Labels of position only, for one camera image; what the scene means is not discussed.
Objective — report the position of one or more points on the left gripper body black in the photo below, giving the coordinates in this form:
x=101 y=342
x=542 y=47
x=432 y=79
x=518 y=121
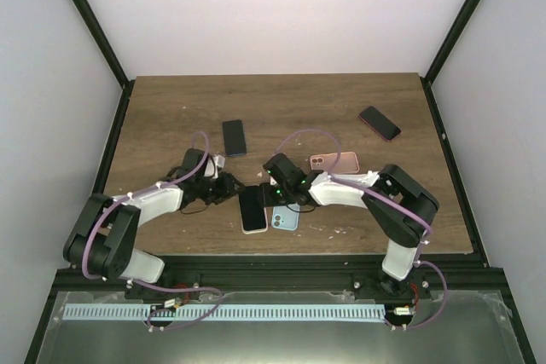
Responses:
x=214 y=193

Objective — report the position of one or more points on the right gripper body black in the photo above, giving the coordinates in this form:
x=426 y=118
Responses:
x=276 y=199

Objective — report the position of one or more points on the white phone black screen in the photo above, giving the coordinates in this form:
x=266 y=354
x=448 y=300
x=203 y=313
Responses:
x=252 y=209

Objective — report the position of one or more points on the beige phone case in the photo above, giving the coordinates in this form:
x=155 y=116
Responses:
x=253 y=232

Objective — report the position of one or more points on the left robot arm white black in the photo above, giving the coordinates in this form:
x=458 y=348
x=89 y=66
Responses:
x=102 y=241

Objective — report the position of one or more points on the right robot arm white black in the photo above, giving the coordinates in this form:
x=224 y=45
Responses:
x=403 y=209

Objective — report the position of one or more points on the light blue phone case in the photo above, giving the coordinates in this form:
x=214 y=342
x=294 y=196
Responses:
x=285 y=217

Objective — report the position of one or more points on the blue phone black screen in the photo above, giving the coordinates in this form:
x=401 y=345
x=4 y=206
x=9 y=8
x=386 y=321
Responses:
x=234 y=138

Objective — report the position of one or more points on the pink phone case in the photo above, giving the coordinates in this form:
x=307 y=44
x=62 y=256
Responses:
x=343 y=163

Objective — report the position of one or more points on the red phone black screen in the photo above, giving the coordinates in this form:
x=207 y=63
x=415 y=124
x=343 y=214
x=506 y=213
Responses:
x=379 y=123

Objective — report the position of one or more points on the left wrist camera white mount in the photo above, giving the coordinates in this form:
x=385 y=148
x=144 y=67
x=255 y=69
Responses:
x=219 y=164

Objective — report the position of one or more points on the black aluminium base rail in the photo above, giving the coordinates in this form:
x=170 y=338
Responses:
x=313 y=273

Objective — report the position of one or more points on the light blue slotted cable duct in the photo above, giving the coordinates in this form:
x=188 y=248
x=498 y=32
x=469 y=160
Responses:
x=227 y=312

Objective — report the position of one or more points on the left black table edge rail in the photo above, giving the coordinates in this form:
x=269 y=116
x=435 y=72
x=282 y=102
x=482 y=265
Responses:
x=113 y=138

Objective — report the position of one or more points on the black table edge rail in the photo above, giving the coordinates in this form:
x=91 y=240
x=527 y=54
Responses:
x=478 y=252
x=113 y=138

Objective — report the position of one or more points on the right black table edge rail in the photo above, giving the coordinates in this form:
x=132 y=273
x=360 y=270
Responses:
x=478 y=252

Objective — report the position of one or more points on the left black frame post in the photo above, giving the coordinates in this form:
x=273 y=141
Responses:
x=94 y=27

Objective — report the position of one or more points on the black frame post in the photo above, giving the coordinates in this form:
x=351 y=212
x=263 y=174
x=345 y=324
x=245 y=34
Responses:
x=457 y=27
x=94 y=27

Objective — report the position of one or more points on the right black frame post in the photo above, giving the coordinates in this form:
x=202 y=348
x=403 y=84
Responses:
x=457 y=27

